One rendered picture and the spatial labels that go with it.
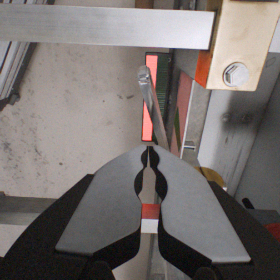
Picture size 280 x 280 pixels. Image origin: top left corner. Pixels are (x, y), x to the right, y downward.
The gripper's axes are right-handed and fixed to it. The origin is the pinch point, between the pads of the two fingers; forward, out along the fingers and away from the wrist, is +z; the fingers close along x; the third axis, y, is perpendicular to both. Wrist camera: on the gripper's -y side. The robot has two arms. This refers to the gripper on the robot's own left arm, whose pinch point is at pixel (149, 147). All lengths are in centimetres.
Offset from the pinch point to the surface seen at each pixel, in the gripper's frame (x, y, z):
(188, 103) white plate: 5.4, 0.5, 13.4
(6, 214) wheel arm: -19.9, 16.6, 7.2
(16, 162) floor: -88, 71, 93
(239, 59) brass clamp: 7.9, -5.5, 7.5
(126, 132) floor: -11, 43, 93
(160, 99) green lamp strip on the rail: 2.4, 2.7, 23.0
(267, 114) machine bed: 27.9, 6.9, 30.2
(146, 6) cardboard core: -2, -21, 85
